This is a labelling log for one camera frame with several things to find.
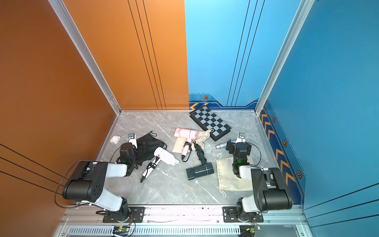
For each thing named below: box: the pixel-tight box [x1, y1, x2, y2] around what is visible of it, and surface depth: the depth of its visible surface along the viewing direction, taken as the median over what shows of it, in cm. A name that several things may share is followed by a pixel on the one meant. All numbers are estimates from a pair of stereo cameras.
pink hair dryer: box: [173, 127, 198, 160], surface depth 100 cm
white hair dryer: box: [140, 147, 180, 184], surface depth 91 cm
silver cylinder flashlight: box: [215, 142, 228, 149], surface depth 99 cm
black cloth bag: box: [136, 130, 168, 166], surface depth 94 cm
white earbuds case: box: [110, 135, 121, 145], surface depth 104 cm
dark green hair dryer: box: [186, 141, 215, 181], surface depth 85 cm
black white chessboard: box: [189, 105, 232, 142], surface depth 111 cm
